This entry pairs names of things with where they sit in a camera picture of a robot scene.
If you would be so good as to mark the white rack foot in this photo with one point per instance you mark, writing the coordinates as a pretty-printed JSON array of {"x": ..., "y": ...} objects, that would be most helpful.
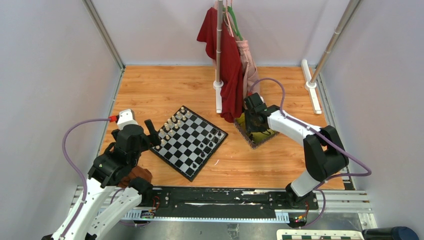
[
  {"x": 218, "y": 96},
  {"x": 310, "y": 87}
]

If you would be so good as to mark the yellow metal tin tray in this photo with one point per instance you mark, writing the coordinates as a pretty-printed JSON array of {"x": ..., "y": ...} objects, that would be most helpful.
[{"x": 253, "y": 139}]

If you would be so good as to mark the silver rack pole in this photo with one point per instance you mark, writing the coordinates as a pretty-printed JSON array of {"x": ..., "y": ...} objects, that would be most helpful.
[
  {"x": 220, "y": 4},
  {"x": 344, "y": 20}
]

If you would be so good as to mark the silver centre rack pole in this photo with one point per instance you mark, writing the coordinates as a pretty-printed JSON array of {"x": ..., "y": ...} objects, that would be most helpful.
[{"x": 220, "y": 4}]

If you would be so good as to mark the dark blue cylinder object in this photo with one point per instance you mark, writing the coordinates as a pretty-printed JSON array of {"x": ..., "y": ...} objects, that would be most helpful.
[{"x": 390, "y": 233}]

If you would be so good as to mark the green white chessboard box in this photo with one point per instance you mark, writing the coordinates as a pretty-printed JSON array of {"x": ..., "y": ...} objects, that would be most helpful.
[{"x": 306, "y": 234}]

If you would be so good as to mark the black white chessboard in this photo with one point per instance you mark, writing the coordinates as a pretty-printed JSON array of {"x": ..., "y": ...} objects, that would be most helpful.
[{"x": 188, "y": 141}]

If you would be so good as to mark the silver right rack pole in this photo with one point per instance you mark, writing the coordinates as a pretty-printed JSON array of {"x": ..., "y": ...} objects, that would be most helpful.
[{"x": 344, "y": 20}]

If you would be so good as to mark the white right rack foot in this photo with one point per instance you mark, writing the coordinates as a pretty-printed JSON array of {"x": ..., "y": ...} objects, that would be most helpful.
[{"x": 310, "y": 87}]

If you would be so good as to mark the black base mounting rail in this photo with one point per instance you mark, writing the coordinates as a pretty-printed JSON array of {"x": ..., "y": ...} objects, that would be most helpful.
[{"x": 212, "y": 203}]

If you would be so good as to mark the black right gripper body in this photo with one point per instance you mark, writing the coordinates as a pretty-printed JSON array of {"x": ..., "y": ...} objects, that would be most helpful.
[{"x": 251, "y": 124}]

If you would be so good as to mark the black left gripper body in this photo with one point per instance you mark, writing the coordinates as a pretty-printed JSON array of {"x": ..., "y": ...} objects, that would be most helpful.
[{"x": 146, "y": 145}]

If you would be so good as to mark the cream chess pieces row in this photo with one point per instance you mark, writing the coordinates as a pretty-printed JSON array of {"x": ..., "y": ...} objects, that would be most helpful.
[{"x": 175, "y": 129}]

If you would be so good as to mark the dark red hanging shirt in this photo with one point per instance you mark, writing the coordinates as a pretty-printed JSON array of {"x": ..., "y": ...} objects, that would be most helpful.
[{"x": 231, "y": 72}]

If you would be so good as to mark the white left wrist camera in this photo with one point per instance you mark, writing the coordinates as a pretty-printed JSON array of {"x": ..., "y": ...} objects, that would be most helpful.
[{"x": 126, "y": 117}]

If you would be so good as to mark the white centre rack foot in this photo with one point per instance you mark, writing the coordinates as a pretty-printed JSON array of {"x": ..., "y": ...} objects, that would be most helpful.
[{"x": 218, "y": 96}]

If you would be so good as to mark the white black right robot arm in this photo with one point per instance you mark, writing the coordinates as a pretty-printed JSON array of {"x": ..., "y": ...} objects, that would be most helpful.
[{"x": 322, "y": 146}]

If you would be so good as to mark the brown crumpled cloth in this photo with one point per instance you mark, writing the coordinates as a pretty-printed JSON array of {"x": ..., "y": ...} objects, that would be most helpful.
[{"x": 136, "y": 172}]

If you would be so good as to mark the green clothes hanger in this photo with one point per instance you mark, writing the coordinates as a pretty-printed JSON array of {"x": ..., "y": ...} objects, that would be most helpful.
[{"x": 231, "y": 22}]

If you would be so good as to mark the pink hanging garment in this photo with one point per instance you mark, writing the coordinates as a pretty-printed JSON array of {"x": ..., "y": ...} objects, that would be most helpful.
[{"x": 248, "y": 66}]

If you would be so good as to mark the black pieces set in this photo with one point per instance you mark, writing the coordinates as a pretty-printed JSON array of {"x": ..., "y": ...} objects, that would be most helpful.
[{"x": 199, "y": 156}]

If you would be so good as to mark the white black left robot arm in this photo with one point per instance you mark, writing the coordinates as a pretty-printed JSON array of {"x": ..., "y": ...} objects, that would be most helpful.
[{"x": 84, "y": 221}]

